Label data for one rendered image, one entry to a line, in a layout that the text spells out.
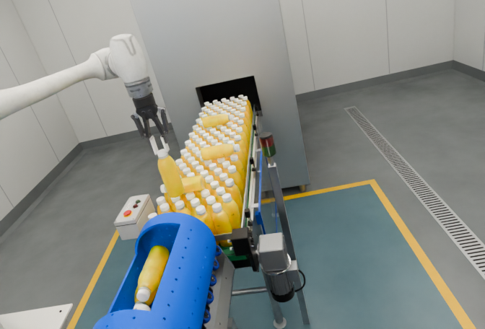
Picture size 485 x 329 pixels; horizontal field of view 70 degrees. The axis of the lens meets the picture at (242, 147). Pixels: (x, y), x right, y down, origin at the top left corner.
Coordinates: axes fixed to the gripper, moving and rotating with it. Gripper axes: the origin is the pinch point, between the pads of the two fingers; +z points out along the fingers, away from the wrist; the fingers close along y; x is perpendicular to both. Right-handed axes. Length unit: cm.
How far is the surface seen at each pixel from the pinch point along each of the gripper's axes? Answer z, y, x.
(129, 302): 36, -10, -41
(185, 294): 25, 15, -51
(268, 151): 21.8, 38.2, 23.3
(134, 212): 31.5, -23.6, 4.0
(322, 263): 140, 55, 71
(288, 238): 74, 39, 25
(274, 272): 67, 33, -4
